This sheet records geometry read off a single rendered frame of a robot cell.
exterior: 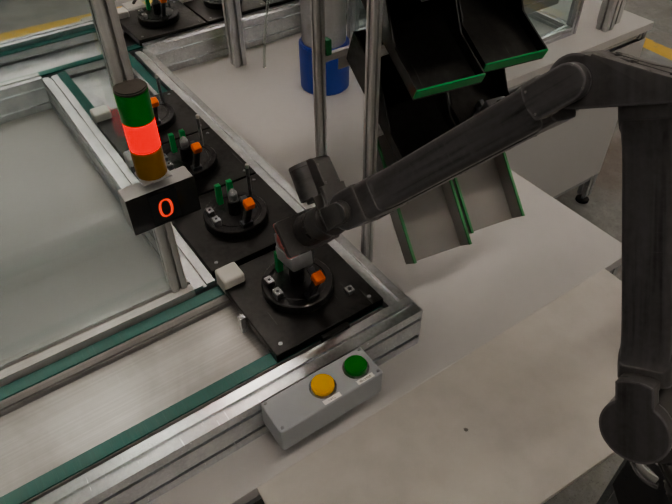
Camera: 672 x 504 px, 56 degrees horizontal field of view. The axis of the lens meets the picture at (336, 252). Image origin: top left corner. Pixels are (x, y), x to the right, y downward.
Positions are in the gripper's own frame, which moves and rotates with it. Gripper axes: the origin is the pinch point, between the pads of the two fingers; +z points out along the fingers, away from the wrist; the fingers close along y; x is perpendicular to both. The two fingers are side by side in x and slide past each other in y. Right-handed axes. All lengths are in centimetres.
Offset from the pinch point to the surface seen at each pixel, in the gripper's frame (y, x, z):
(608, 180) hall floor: -207, 32, 112
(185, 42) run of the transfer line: -29, -75, 90
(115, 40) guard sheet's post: 19.9, -35.4, -18.9
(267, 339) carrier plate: 11.1, 15.2, 2.7
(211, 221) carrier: 5.9, -10.6, 23.9
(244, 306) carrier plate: 10.8, 8.3, 9.1
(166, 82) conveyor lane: -12, -58, 72
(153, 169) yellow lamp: 20.0, -18.4, -8.2
